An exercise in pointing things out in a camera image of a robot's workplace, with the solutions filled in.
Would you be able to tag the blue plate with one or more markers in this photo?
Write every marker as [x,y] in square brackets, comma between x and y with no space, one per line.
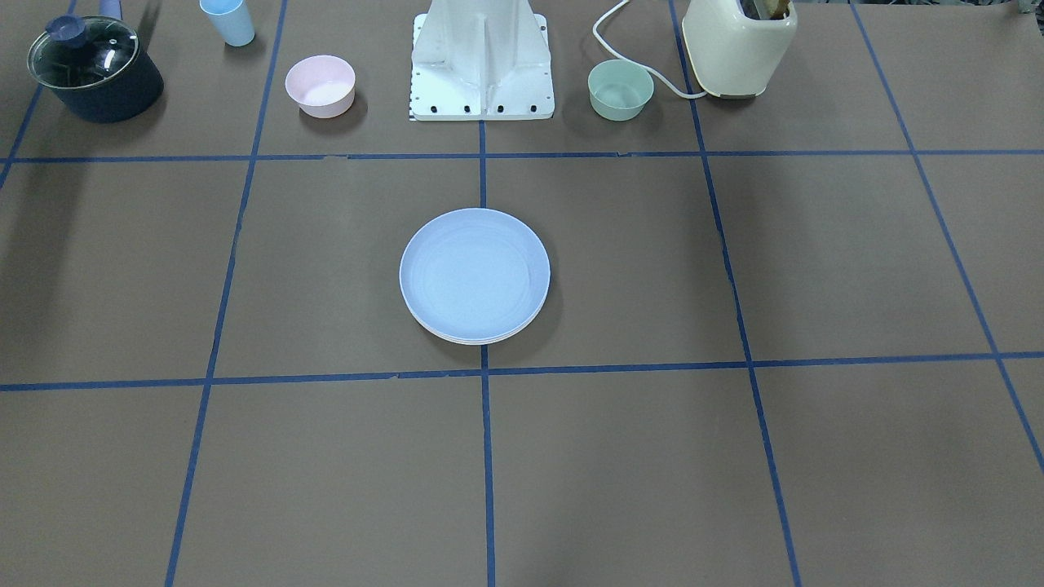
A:
[475,273]

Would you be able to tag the cream plate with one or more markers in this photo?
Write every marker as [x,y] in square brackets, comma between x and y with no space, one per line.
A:
[474,341]

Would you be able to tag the green bowl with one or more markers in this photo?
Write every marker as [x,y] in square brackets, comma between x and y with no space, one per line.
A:
[619,90]

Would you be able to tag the pink bowl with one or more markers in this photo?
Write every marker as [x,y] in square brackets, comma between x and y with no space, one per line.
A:
[323,86]

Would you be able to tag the cream toaster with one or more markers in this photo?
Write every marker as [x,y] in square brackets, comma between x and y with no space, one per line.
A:
[734,47]

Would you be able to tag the light blue cup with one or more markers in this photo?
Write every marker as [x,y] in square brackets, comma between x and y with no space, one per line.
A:
[232,21]

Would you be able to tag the dark blue lidded pot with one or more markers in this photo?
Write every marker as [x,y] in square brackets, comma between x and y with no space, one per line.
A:
[97,65]

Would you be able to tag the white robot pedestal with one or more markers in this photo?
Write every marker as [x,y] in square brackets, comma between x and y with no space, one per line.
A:
[481,61]

